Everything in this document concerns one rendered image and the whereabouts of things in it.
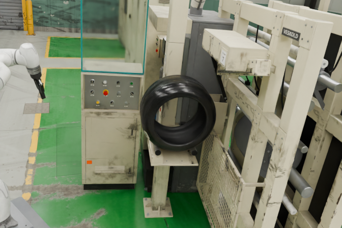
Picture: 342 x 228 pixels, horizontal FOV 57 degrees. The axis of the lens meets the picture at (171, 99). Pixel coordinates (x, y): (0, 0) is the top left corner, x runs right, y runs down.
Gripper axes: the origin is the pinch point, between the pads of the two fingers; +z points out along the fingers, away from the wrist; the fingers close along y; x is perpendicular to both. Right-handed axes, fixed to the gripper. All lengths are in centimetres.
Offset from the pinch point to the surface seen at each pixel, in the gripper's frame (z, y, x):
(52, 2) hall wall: 249, -749, 333
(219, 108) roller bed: 27, 82, 108
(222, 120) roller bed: 38, 86, 109
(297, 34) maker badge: -64, 132, 98
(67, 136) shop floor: 159, -107, 46
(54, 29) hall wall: 329, -732, 311
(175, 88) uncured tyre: -13, 74, 65
